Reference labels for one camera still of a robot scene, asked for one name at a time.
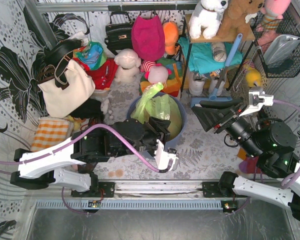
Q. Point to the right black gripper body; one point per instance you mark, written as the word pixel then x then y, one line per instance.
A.
pixel 230 120

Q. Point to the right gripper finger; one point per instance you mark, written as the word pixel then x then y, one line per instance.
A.
pixel 220 104
pixel 208 117

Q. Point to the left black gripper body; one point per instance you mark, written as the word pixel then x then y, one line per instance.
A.
pixel 154 135

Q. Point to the green plastic trash bag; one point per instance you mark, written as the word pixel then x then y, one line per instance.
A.
pixel 151 104

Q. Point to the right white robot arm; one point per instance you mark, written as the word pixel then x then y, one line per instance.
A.
pixel 273 145

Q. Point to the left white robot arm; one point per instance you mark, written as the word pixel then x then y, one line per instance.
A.
pixel 97 144

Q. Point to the blue trash bin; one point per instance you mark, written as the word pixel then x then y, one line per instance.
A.
pixel 178 123

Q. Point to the magenta felt bag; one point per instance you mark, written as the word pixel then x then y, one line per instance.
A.
pixel 148 38

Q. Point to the cream canvas tote bag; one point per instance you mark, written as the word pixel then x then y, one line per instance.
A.
pixel 61 102

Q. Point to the blue floor squeegee head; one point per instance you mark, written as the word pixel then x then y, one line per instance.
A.
pixel 197 100

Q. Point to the yellow plush toy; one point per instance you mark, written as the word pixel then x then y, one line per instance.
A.
pixel 252 75

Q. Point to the teal cloth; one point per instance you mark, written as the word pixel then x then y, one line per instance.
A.
pixel 201 57

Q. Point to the pink pig plush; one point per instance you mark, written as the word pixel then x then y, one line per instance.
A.
pixel 155 72

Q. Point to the wooden shelf board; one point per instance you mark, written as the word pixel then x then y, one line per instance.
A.
pixel 228 38

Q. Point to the white fluffy plush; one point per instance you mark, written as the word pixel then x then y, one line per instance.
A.
pixel 128 63

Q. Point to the red garment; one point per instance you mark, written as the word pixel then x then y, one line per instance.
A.
pixel 104 75

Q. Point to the silver foil pouch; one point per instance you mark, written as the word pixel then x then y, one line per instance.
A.
pixel 281 48

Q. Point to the brown teddy bear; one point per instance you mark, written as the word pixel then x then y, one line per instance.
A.
pixel 234 17

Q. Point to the orange plush toy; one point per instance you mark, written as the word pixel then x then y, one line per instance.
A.
pixel 171 35

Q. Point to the white plush dog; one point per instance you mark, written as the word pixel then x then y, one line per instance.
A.
pixel 206 18

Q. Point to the colourful silk scarf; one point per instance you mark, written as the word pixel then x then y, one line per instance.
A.
pixel 90 57

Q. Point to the black leather handbag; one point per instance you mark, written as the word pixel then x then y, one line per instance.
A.
pixel 119 36

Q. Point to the orange checkered towel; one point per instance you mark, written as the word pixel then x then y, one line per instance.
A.
pixel 50 132

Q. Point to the pink plush toy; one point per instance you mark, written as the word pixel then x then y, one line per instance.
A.
pixel 273 10

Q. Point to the black hat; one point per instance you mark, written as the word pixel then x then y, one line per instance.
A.
pixel 62 49

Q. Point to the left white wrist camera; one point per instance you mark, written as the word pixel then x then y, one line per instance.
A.
pixel 165 160

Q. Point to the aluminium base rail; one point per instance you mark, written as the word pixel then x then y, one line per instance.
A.
pixel 148 189

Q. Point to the black wire basket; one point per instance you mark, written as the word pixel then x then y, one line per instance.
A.
pixel 265 34

